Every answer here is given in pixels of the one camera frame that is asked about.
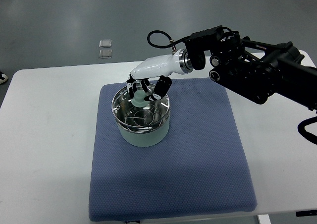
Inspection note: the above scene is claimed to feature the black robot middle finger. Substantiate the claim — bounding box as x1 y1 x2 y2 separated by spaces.
132 81 137 93

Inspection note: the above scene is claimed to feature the black white shoe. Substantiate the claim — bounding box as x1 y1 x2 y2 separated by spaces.
0 72 8 84

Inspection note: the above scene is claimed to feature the green steel pot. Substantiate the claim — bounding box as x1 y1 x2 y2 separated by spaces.
111 84 171 148

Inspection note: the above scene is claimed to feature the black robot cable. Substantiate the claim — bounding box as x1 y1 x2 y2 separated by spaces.
147 30 191 54

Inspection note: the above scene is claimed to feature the upper metal floor plate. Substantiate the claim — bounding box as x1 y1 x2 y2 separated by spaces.
99 39 112 48

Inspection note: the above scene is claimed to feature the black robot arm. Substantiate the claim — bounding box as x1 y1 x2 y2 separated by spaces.
126 26 317 111

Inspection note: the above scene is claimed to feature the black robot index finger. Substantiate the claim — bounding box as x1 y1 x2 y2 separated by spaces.
140 78 150 93

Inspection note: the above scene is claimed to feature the metal floor plate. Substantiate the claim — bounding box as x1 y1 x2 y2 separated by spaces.
99 39 112 48
99 49 112 58

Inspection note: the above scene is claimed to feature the glass lid with green knob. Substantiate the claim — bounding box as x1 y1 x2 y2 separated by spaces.
111 84 170 133

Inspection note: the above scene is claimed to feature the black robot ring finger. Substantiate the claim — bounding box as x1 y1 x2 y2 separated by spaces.
126 82 133 98

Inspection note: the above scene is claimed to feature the blue quilted cloth mat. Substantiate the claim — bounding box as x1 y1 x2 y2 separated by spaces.
89 78 257 222

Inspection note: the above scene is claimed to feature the lower metal floor plate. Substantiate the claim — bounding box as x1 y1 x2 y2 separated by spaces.
99 49 112 58

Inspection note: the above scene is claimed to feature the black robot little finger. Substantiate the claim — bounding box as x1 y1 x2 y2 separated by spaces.
126 75 133 84

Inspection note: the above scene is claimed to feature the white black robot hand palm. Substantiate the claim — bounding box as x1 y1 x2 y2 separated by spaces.
129 49 192 81

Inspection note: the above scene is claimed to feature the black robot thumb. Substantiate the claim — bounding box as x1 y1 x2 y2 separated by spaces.
144 75 172 101

